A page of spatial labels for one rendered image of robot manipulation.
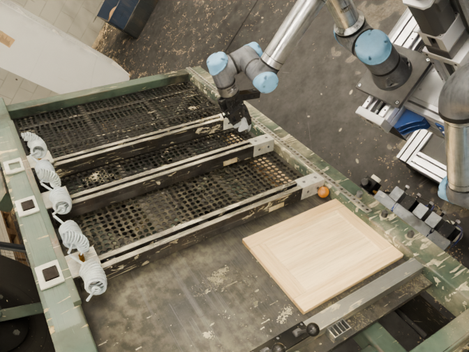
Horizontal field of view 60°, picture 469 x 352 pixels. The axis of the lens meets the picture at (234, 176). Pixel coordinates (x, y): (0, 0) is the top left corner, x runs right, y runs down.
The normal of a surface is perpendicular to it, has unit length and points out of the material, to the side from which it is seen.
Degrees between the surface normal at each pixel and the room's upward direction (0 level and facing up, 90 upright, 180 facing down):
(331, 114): 0
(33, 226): 50
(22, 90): 90
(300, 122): 0
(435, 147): 0
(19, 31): 90
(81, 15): 90
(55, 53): 90
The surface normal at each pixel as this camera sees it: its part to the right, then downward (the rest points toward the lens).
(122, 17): 0.60, 0.43
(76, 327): 0.04, -0.79
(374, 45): -0.57, -0.19
